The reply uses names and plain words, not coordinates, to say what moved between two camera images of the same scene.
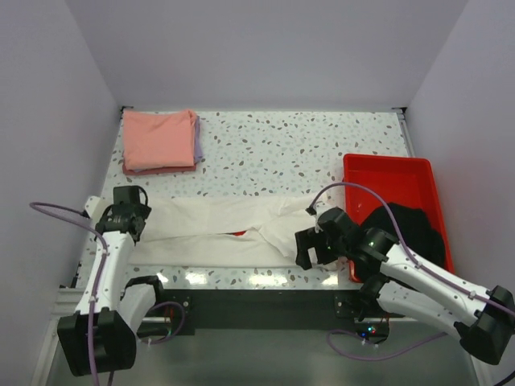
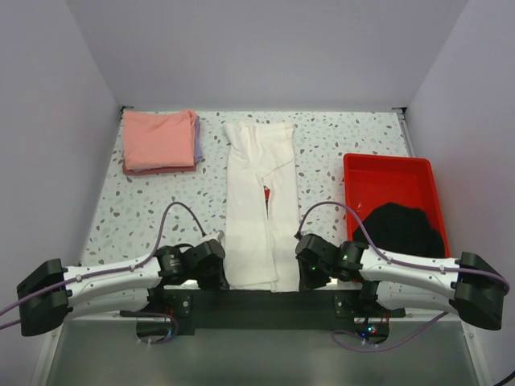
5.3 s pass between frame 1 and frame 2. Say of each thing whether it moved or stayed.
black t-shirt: stayed
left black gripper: moved
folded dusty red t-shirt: stayed
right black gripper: moved
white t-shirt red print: moved
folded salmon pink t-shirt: stayed
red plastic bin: stayed
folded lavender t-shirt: stayed
